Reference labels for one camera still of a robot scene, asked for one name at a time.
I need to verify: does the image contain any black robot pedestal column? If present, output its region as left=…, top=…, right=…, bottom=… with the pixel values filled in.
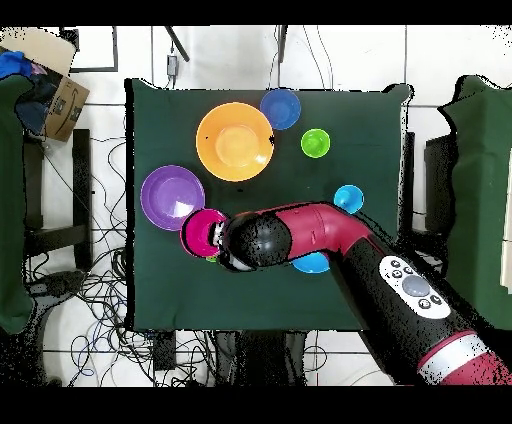
left=213, top=330, right=309, bottom=387

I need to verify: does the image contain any light blue cup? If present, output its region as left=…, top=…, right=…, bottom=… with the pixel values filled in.
left=333, top=184, right=365, bottom=215

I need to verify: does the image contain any light green cup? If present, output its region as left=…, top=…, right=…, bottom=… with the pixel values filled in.
left=300, top=128, right=332, bottom=159

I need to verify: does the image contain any cardboard box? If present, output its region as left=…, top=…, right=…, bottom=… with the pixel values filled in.
left=0, top=26, right=91, bottom=144

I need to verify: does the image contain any purple bowl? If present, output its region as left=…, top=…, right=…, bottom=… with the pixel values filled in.
left=139, top=164, right=206, bottom=232

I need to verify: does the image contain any black floor box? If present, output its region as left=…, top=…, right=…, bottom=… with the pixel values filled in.
left=152, top=330, right=177, bottom=371

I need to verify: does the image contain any pink-red small bowl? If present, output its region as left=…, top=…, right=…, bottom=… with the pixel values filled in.
left=179, top=208, right=230, bottom=258

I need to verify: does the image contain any large orange bowl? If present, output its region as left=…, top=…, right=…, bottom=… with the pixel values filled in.
left=195, top=101, right=276, bottom=183

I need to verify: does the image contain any blue cloth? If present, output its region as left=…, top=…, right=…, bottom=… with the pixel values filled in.
left=0, top=50, right=33, bottom=79

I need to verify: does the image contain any dark blue small bowl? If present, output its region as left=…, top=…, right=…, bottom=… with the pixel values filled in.
left=259, top=88, right=302, bottom=132

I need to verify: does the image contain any green cloth covered table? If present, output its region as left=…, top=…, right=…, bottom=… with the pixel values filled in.
left=0, top=73, right=35, bottom=335
left=437, top=74, right=512, bottom=332

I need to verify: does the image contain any black tripod leg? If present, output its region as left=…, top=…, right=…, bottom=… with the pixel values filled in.
left=276, top=25, right=289, bottom=64
left=163, top=25, right=191, bottom=63

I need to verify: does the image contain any dark green tablecloth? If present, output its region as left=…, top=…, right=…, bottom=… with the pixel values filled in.
left=124, top=77, right=413, bottom=333

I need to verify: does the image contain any thin black frame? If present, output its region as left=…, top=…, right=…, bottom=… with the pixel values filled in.
left=59, top=25, right=120, bottom=74

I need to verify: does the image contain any black pedestal base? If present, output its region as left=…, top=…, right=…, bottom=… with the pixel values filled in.
left=25, top=269, right=87, bottom=299

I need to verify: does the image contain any black stool frame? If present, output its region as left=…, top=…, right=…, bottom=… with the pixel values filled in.
left=23, top=128, right=94, bottom=271

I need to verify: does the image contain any light blue bowl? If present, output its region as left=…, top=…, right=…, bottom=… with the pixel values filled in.
left=290, top=251, right=332, bottom=275

